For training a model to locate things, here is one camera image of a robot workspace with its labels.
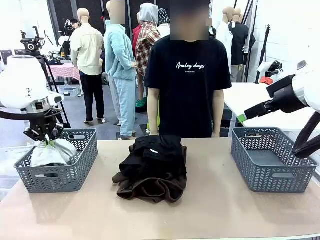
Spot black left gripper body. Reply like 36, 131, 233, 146
29, 110, 58, 138

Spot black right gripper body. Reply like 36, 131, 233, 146
266, 74, 307, 114

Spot white grey garment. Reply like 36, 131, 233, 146
30, 138, 78, 168

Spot dark brown garment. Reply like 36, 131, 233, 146
112, 146, 188, 204

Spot person's right forearm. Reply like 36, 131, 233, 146
146, 88, 161, 130

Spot person's left forearm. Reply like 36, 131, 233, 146
211, 89, 225, 130

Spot white side table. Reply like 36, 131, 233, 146
223, 82, 320, 132

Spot red cloth item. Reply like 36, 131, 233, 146
259, 76, 275, 86

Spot grey woven plastic basket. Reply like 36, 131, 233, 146
14, 128, 99, 194
230, 126, 320, 194

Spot black backdrop stand poles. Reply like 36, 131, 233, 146
243, 0, 259, 83

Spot black light stand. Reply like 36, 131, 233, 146
254, 24, 272, 85

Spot table with red checked cloth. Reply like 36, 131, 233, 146
46, 62, 81, 82

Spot mannequin in black shirt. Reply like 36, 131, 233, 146
228, 8, 257, 83

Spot person in black t-shirt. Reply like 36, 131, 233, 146
144, 0, 233, 139

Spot mannequin in white coat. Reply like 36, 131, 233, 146
216, 6, 233, 73

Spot mannequin in cream shirt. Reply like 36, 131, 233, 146
70, 8, 106, 124

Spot green cloth bundle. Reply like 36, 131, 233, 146
136, 97, 149, 109

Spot mannequin in light-blue fleece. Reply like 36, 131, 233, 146
103, 0, 139, 140

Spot mannequin with patterned hood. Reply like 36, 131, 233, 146
157, 8, 171, 38

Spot mannequin in red top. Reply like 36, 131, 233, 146
132, 11, 142, 51

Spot mannequin in plaid hoodie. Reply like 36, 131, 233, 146
135, 2, 163, 101

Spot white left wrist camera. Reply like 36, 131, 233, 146
47, 91, 65, 105

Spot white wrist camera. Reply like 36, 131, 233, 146
257, 60, 283, 78
47, 91, 65, 105

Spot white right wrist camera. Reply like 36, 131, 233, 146
257, 60, 283, 78

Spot black camera tripod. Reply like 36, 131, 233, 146
19, 26, 72, 128

